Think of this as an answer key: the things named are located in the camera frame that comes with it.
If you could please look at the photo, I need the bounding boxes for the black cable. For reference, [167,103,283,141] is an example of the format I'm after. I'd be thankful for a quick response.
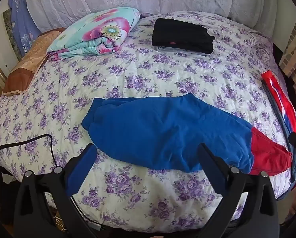
[0,134,60,171]

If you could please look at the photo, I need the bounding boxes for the red blue white garment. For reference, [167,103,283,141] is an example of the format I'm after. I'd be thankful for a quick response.
[261,71,296,194]

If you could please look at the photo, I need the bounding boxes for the black folded garment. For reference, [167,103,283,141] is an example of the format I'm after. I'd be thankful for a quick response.
[152,18,216,54]

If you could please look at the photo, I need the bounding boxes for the purple floral bedspread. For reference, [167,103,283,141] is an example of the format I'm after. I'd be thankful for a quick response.
[0,11,295,232]

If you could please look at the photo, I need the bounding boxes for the blue patterned pillow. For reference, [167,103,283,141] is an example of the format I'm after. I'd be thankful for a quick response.
[8,0,42,57]

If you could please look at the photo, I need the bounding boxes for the floral folded blanket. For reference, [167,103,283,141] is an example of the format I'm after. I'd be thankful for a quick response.
[47,7,140,60]

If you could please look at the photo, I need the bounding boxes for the brick pattern curtain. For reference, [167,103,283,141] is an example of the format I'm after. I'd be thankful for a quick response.
[278,12,296,95]

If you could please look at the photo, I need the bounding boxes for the blue and red pants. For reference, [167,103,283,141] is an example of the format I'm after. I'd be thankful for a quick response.
[81,93,293,176]

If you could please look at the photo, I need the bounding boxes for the brown pillow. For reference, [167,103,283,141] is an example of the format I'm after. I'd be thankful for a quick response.
[3,28,67,97]

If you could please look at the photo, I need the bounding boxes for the grey folded garment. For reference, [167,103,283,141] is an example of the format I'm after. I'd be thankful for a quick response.
[154,45,205,55]

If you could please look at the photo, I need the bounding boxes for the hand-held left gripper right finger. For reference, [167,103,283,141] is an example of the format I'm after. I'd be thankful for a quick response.
[197,142,280,238]

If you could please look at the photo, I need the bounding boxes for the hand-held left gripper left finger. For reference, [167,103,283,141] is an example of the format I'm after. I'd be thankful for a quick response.
[13,143,101,238]

